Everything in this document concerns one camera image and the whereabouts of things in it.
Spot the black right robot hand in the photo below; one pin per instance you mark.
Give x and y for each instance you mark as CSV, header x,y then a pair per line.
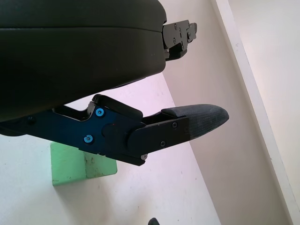
x,y
154,221

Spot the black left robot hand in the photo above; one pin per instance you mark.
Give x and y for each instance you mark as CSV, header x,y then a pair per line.
x,y
70,58

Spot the green wooden block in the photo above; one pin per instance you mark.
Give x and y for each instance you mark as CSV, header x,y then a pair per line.
x,y
70,168

